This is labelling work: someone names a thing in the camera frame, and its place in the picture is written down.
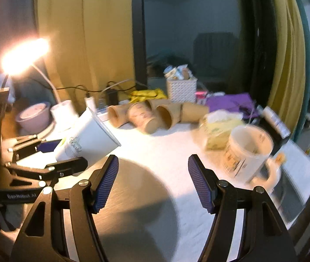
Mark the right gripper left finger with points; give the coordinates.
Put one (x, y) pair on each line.
(42, 235)

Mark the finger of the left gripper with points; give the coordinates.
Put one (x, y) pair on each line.
(48, 146)
(68, 167)

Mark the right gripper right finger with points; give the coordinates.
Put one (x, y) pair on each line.
(264, 234)

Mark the white paper cup green print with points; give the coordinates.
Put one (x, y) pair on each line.
(88, 138)

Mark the plain brown paper cup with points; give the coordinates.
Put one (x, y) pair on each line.
(118, 114)

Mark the brown paper cup pink print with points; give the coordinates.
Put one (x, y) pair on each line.
(143, 118)

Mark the brown paper cup back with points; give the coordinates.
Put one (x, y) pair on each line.
(154, 103)

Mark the brown paper cup middle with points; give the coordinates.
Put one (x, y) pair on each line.
(170, 114)

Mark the brown paper cup right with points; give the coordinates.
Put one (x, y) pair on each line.
(193, 112)

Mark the purple bowl with lid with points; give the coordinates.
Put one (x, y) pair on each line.
(35, 118)

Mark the black smartphone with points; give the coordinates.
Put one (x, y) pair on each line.
(286, 199)

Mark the white charger plug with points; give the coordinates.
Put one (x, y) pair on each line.
(90, 103)

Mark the white power strip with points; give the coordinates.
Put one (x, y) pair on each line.
(102, 113)

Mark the black power adapter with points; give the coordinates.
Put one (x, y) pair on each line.
(111, 96)

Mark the white bear ceramic mug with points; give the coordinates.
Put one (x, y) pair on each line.
(247, 157)

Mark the yellow plastic bag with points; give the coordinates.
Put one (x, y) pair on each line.
(141, 96)

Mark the white tube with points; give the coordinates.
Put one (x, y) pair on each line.
(276, 123)

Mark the yellow tissue pack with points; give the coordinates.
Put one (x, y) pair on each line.
(215, 128)

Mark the yellow curtain left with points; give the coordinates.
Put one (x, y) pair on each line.
(91, 44)

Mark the yellow curtain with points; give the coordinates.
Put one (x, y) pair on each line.
(91, 44)
(288, 87)

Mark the purple cloth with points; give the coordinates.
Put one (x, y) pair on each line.
(235, 103)

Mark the white woven plastic basket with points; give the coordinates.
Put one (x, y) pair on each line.
(182, 90)

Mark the yellow curtain right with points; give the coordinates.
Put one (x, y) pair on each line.
(288, 87)

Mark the small red white box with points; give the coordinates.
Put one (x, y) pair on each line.
(201, 97)

